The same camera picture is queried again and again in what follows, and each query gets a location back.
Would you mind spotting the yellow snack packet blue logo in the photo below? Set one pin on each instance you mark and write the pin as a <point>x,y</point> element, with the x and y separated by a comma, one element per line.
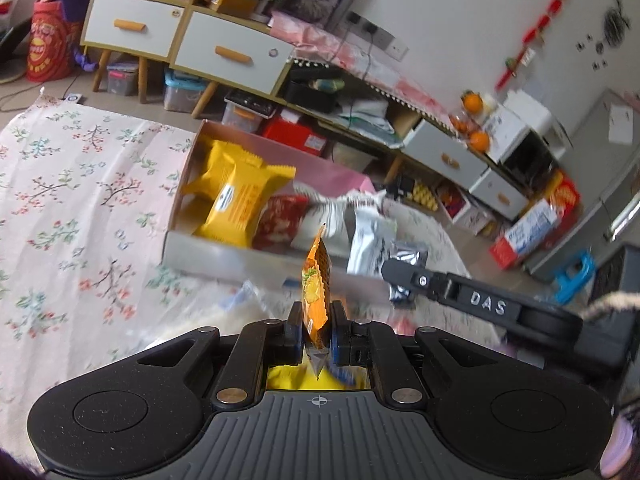
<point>240,210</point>

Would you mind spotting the person's right hand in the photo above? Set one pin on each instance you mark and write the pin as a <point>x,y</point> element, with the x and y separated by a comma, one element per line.
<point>625,445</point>

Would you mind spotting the white microwave oven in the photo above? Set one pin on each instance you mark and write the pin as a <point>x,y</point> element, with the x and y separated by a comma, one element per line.
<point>535,130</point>

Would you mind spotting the black storage box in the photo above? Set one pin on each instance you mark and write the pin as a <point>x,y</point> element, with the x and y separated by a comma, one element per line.
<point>312,90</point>

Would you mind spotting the red flat box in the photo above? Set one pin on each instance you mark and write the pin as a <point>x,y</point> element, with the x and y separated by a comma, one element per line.
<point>295,132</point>

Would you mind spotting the yellow toy blocks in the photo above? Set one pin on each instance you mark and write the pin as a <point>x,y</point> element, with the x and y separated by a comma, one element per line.
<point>425,195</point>

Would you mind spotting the clear storage bin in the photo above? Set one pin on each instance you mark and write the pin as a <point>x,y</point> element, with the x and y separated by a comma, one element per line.
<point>122,80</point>

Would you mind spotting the low wooden side cabinet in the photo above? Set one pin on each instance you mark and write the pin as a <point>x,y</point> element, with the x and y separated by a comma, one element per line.
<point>395,125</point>

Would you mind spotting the dark silver foil snack packet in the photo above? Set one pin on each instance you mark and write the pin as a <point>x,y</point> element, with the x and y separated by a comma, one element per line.
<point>407,270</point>

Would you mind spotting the orange fruit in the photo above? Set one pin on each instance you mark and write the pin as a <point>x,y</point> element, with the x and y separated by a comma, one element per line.
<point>472,102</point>
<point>479,141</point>

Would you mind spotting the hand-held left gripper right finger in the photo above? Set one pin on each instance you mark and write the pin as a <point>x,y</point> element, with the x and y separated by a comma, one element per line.
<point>340,340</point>

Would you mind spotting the orange snack packet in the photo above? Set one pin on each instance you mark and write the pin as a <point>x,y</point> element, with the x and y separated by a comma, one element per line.
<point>316,280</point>

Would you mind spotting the silver white snack packet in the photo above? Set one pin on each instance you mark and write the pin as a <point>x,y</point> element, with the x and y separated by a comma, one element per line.
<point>370,240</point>

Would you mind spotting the white grey print snack packet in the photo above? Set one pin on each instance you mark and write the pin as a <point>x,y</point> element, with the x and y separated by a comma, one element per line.
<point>325,220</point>

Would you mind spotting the red and white snack packet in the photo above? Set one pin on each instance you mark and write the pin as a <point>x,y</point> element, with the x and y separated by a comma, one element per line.
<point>280,222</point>

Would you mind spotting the plain yellow snack packet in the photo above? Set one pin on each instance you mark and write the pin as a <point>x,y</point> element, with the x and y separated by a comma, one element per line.
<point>220,160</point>

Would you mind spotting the orange and white carton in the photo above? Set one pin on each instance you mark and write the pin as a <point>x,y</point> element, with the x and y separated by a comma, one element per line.
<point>535,225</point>

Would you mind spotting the large red printed bag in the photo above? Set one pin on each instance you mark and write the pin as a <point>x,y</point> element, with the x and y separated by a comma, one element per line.
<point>50,45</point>

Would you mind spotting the brown cardboard box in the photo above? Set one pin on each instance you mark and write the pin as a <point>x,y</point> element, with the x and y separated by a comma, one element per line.
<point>230,0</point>

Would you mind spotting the pink table runner cloth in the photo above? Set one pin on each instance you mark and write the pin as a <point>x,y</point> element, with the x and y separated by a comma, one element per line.
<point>350,55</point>

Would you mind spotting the blue lidded storage bin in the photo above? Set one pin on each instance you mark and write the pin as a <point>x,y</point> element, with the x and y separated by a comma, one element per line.
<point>182,92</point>

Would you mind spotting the pink cardboard box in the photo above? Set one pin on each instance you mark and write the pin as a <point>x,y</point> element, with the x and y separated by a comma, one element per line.
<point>210,260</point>

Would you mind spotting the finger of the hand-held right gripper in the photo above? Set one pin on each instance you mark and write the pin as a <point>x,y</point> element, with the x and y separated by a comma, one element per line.
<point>420,280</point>

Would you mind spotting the black flat device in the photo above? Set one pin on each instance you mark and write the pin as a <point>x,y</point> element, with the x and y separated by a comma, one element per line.
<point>250,101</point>

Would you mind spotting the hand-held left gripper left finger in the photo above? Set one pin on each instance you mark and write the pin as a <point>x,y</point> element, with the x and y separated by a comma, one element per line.
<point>295,330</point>

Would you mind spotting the pile of papers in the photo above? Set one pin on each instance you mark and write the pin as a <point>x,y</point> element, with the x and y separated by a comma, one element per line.
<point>367,115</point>

